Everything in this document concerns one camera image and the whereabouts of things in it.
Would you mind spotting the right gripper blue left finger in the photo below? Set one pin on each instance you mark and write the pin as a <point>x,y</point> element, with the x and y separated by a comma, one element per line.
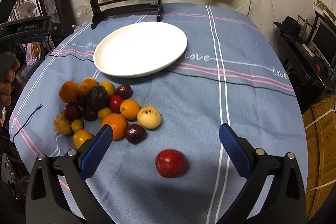
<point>93,150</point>

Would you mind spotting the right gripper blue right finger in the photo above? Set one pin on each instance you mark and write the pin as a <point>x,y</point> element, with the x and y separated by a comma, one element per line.
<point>238,149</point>

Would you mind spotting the yellow orange fruit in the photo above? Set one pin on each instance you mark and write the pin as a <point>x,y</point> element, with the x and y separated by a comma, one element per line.
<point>80,137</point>

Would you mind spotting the small yellow fruit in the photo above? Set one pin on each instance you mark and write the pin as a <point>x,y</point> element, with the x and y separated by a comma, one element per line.
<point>77,125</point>
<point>103,113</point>

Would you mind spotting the dark purple wrinkled fruit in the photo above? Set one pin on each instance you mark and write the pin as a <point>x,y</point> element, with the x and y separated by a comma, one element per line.
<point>89,114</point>

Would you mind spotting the large orange mandarin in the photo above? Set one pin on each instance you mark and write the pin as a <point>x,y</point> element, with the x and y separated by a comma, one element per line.
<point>118,124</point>

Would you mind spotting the brown yellow fruit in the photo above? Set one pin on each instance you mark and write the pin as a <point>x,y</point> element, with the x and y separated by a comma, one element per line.
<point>62,124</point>

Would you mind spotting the dark red plum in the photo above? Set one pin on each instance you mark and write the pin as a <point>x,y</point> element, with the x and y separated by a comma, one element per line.
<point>124,91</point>
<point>72,111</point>

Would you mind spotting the dark purple round fruit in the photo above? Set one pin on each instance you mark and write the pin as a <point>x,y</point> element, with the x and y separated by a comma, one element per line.
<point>97,98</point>

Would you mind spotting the small red tomato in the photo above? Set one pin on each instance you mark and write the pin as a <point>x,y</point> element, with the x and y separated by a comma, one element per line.
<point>115,102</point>

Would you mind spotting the small orange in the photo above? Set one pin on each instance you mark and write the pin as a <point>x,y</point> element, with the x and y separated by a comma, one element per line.
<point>129,109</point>

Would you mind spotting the pale yellow spotted fruit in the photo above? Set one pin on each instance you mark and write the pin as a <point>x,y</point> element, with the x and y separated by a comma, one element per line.
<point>149,117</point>

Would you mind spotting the yellow green tomato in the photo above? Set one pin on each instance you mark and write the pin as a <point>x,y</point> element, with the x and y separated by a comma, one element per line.
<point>109,87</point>

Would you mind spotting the person left hand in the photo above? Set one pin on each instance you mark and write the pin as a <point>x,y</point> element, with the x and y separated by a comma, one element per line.
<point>5,86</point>

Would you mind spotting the blue striped tablecloth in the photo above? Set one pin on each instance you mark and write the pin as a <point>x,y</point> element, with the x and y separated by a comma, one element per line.
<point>229,74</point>

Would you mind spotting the white round plate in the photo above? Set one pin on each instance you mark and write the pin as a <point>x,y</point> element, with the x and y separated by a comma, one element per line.
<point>140,49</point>

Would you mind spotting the black hat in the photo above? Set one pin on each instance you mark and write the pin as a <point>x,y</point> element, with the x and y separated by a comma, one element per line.
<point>289,26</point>

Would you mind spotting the computer monitor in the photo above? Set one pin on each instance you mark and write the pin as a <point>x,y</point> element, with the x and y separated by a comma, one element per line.
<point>323,40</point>

